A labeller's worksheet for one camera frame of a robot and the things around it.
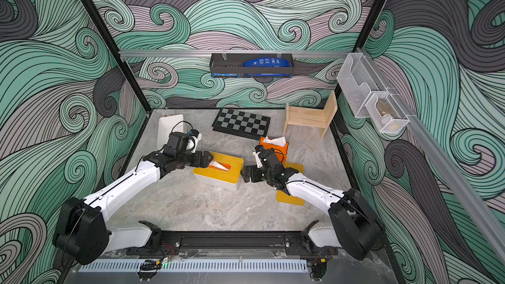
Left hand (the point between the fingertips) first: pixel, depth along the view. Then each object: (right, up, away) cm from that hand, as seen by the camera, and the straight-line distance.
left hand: (205, 153), depth 84 cm
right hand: (+20, -8, +2) cm, 22 cm away
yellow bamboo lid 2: (+34, -19, +2) cm, 39 cm away
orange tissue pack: (+6, -6, +2) cm, 9 cm away
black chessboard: (+15, +13, +26) cm, 33 cm away
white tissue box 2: (-28, +13, +28) cm, 41 cm away
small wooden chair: (+54, +17, +23) cm, 61 cm away
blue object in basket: (+28, +43, +8) cm, 52 cm away
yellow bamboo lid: (+12, -9, -1) cm, 16 cm away
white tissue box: (+6, -13, -1) cm, 14 cm away
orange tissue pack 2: (+35, +3, +11) cm, 36 cm away
